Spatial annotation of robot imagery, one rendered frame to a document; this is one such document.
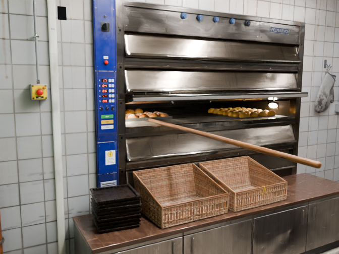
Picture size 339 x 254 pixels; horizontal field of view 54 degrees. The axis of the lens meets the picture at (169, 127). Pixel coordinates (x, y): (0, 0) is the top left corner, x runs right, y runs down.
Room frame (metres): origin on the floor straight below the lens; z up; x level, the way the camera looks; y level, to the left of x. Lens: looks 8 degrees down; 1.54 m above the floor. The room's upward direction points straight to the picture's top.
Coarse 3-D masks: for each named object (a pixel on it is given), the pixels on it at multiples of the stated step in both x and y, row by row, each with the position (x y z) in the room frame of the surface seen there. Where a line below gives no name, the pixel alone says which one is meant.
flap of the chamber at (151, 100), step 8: (200, 96) 2.59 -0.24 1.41; (208, 96) 2.62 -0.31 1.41; (216, 96) 2.66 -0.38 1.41; (224, 96) 2.70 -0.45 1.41; (232, 96) 2.73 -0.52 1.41; (240, 96) 2.77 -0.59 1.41; (248, 96) 2.82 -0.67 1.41; (256, 96) 2.86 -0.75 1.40; (264, 96) 2.90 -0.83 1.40; (272, 96) 2.95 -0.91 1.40; (280, 96) 2.99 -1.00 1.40; (288, 96) 3.04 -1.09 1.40; (296, 96) 3.09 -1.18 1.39; (304, 96) 3.14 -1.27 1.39
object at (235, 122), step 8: (232, 120) 2.96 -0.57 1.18; (240, 120) 2.97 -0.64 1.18; (248, 120) 3.01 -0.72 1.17; (256, 120) 3.06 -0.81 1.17; (264, 120) 3.11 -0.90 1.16; (272, 120) 3.15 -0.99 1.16; (280, 120) 3.21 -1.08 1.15; (288, 120) 3.25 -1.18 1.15; (128, 128) 2.46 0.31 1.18; (136, 128) 2.49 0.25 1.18; (144, 128) 2.52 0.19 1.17; (152, 128) 2.55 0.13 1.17; (160, 128) 2.59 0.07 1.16; (168, 128) 2.62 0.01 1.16; (192, 128) 2.73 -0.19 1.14
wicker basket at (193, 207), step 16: (144, 176) 2.47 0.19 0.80; (160, 176) 2.52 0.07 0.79; (176, 176) 2.59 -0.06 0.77; (192, 176) 2.67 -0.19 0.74; (208, 176) 2.50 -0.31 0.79; (144, 192) 2.26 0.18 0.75; (160, 192) 2.49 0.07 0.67; (176, 192) 2.56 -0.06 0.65; (192, 192) 2.63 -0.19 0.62; (208, 192) 2.50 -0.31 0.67; (224, 192) 2.32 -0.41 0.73; (144, 208) 2.26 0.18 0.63; (160, 208) 2.05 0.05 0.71; (176, 208) 2.09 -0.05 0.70; (192, 208) 2.15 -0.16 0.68; (208, 208) 2.37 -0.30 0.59; (224, 208) 2.28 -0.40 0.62; (160, 224) 2.05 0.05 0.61; (176, 224) 2.08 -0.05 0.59
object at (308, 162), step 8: (152, 120) 2.77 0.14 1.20; (176, 128) 2.42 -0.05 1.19; (184, 128) 2.32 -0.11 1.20; (208, 136) 2.05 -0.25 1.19; (216, 136) 1.98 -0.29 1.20; (232, 144) 1.85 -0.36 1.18; (240, 144) 1.78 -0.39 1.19; (248, 144) 1.74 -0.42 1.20; (264, 152) 1.62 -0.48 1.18; (272, 152) 1.58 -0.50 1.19; (280, 152) 1.54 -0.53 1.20; (296, 160) 1.45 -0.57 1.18; (304, 160) 1.41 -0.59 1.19; (312, 160) 1.39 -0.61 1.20
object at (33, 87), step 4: (32, 84) 2.08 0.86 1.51; (36, 84) 2.10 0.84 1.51; (40, 84) 2.11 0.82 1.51; (44, 84) 2.12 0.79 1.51; (32, 88) 2.08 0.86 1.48; (36, 88) 2.09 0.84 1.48; (40, 88) 2.10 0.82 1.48; (32, 92) 2.08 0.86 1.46; (44, 92) 2.11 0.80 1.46; (32, 96) 2.08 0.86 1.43; (36, 96) 2.09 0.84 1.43; (40, 96) 2.10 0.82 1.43; (44, 96) 2.11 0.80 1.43
